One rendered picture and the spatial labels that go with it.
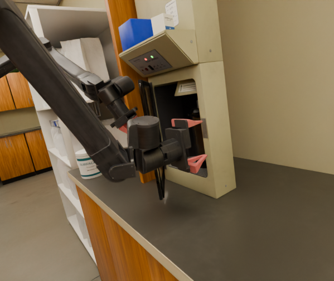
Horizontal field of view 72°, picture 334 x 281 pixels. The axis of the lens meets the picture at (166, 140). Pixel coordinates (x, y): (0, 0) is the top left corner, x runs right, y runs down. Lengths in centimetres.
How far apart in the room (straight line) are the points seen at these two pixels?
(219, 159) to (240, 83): 50
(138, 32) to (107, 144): 51
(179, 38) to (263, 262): 62
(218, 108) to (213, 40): 22
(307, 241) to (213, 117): 43
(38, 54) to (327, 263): 69
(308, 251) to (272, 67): 73
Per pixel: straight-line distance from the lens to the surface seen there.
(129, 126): 49
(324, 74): 104
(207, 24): 83
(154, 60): 85
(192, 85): 87
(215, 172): 84
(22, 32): 46
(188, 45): 75
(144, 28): 91
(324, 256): 67
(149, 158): 52
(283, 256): 65
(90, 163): 132
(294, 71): 108
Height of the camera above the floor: 135
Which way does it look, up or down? 13 degrees down
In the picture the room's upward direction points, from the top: 10 degrees counter-clockwise
